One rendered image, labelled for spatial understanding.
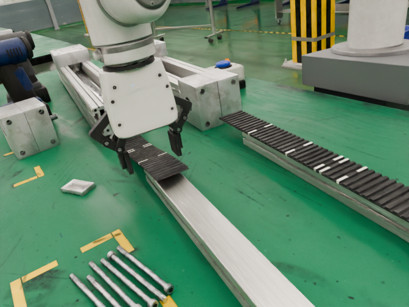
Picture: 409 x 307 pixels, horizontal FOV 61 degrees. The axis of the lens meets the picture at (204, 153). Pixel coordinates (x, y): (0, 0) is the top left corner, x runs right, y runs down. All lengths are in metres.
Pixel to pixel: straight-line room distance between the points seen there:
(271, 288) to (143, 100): 0.31
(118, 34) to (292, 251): 0.34
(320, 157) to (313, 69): 0.42
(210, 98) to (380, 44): 0.40
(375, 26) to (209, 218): 0.61
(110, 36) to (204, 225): 0.26
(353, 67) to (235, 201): 0.45
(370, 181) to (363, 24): 0.49
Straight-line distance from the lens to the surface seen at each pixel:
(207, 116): 0.72
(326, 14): 3.98
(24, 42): 1.00
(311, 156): 0.52
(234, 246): 0.38
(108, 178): 0.63
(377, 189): 0.46
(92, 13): 0.49
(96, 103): 0.77
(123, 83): 0.50
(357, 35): 0.90
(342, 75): 0.85
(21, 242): 0.56
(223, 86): 0.72
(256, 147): 0.61
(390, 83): 0.80
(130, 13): 0.42
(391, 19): 0.89
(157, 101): 0.52
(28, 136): 0.82
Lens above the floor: 1.07
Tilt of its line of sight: 27 degrees down
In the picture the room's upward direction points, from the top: 10 degrees counter-clockwise
